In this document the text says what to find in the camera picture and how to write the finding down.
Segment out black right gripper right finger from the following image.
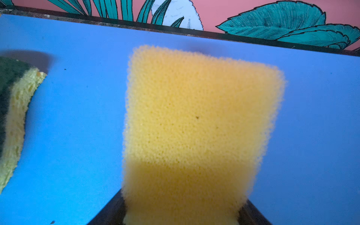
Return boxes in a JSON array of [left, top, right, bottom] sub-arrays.
[[238, 199, 272, 225]]

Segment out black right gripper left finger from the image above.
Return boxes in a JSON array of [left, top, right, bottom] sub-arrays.
[[87, 189, 125, 225]]

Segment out yellow sponge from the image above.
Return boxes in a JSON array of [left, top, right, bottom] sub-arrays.
[[121, 46, 286, 225]]

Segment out dark green sponge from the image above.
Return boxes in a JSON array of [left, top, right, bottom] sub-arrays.
[[1, 57, 47, 191]]

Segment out yellow pink blue shelf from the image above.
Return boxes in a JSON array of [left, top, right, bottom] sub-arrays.
[[1, 15, 360, 225]]

